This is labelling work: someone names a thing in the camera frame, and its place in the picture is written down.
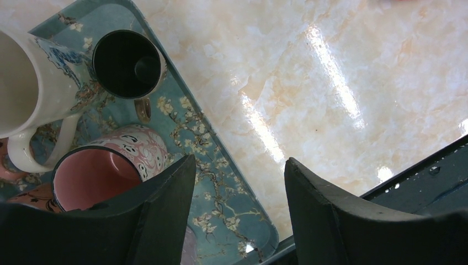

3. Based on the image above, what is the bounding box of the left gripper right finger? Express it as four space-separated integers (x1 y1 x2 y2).
284 158 467 264

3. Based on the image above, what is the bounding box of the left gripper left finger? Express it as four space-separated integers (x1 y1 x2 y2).
1 155 196 264

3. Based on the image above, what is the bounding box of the lilac mug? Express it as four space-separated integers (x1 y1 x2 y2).
180 226 197 265

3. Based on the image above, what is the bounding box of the large pink mug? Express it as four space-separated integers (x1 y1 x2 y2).
51 124 168 211

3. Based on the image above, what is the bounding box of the small brown striped cup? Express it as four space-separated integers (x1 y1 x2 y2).
92 29 168 124

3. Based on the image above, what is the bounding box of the cream white mug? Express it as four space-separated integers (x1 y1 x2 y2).
1 26 106 173

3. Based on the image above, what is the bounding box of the teal floral placemat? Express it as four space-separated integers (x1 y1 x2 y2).
0 0 279 265

